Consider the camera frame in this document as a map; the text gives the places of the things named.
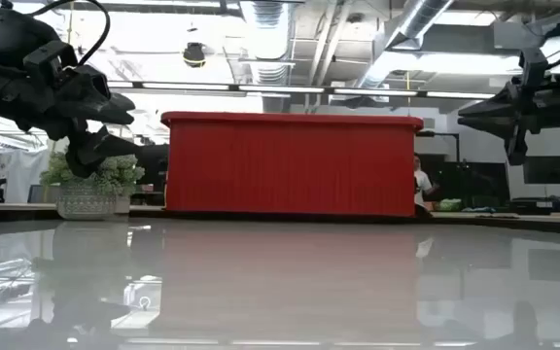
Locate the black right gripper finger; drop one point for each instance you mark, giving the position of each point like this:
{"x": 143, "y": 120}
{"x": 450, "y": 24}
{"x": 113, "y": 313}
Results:
{"x": 501, "y": 104}
{"x": 508, "y": 127}

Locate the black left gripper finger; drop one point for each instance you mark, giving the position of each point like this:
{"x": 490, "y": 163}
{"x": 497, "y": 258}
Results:
{"x": 110, "y": 111}
{"x": 95, "y": 153}

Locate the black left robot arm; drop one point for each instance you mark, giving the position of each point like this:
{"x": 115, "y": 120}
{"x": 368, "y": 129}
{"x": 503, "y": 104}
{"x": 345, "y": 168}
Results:
{"x": 3, "y": 29}

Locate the red plastic bin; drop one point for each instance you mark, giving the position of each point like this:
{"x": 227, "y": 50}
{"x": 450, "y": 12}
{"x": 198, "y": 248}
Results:
{"x": 290, "y": 165}

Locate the green potted plant patterned pot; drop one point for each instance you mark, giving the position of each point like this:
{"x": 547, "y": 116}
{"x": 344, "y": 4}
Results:
{"x": 85, "y": 204}

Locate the black monitor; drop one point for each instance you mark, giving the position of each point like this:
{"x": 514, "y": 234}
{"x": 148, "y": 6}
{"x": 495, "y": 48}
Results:
{"x": 547, "y": 170}

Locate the large black screen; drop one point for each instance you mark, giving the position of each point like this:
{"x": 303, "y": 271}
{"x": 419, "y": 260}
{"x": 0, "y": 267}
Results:
{"x": 479, "y": 182}

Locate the white hanging sheet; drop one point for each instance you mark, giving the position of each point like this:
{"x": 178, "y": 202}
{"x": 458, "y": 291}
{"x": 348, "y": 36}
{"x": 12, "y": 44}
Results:
{"x": 22, "y": 175}

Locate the wooden workbench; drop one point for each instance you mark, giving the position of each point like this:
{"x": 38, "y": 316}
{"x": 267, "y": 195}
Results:
{"x": 12, "y": 208}
{"x": 528, "y": 216}

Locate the green cloth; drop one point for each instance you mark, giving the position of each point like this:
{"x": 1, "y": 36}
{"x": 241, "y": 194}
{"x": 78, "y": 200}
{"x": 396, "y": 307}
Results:
{"x": 450, "y": 204}

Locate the person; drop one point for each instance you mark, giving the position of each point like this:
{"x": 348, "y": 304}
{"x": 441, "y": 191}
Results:
{"x": 422, "y": 182}

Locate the long ceiling light strip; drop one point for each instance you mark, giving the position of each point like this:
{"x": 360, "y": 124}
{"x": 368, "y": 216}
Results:
{"x": 280, "y": 89}

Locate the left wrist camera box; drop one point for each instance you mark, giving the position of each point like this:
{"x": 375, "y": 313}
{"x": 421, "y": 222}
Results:
{"x": 49, "y": 60}

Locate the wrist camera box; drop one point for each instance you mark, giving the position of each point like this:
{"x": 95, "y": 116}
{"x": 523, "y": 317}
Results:
{"x": 534, "y": 68}
{"x": 49, "y": 60}

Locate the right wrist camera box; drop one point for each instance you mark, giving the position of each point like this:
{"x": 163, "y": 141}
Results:
{"x": 534, "y": 68}

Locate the black ceiling dome camera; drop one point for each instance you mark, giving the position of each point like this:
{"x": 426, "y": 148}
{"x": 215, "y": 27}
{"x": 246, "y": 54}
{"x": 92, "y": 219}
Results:
{"x": 194, "y": 54}

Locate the silver spiral ventilation duct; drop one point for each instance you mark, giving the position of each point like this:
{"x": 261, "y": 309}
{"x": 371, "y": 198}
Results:
{"x": 406, "y": 34}

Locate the ribbed silver duct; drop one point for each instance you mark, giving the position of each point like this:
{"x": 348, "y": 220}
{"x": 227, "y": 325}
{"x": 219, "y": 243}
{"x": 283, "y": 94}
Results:
{"x": 270, "y": 29}

